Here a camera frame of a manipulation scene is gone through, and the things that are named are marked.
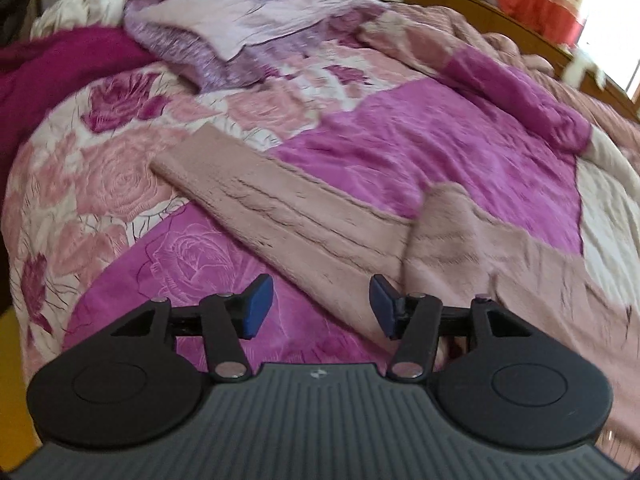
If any dusty pink knit sweater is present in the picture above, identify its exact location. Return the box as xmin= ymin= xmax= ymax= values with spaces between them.
xmin=150 ymin=125 xmax=636 ymax=461

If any wooden bed frame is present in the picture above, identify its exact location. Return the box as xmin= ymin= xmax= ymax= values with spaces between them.
xmin=120 ymin=0 xmax=640 ymax=121

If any pink patchwork quilt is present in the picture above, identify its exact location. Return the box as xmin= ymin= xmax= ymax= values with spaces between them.
xmin=357 ymin=2 xmax=640 ymax=311

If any purple patterned pillow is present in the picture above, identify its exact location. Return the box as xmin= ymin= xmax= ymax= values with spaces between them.
xmin=122 ymin=0 xmax=391 ymax=93

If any red and white curtain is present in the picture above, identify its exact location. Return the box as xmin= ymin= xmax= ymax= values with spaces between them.
xmin=497 ymin=0 xmax=603 ymax=46

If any pink rose print bedspread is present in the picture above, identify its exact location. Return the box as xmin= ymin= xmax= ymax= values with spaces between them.
xmin=2 ymin=35 xmax=640 ymax=376

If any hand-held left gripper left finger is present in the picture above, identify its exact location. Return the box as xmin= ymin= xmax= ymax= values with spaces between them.
xmin=107 ymin=274 xmax=275 ymax=381

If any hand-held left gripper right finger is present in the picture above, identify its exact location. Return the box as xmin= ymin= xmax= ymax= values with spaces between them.
xmin=368 ymin=274 xmax=535 ymax=380

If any magenta blanket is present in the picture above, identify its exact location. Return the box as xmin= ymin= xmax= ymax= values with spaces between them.
xmin=0 ymin=27 xmax=161 ymax=196

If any cream crumpled cloth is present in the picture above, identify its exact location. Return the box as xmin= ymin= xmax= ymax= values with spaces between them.
xmin=30 ymin=0 xmax=131 ymax=41

